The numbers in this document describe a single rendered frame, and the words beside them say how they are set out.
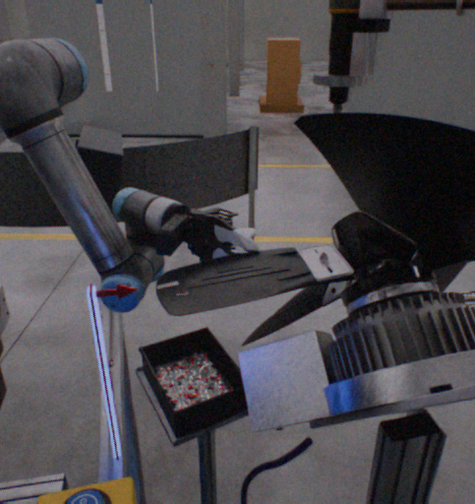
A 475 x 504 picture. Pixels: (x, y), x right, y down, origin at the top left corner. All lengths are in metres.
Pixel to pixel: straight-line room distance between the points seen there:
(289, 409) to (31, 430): 1.59
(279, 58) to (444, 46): 2.91
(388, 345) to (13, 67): 0.68
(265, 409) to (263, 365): 0.07
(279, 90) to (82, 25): 3.59
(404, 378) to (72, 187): 0.58
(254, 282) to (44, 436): 1.63
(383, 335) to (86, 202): 0.51
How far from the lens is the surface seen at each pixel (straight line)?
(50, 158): 0.81
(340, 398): 0.66
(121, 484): 0.58
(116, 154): 1.19
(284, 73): 8.69
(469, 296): 0.88
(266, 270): 0.69
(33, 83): 0.81
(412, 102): 6.95
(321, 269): 0.71
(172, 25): 6.64
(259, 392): 0.80
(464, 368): 0.62
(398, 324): 0.65
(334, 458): 2.00
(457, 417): 2.30
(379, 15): 0.61
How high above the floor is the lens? 1.53
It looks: 26 degrees down
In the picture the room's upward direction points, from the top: straight up
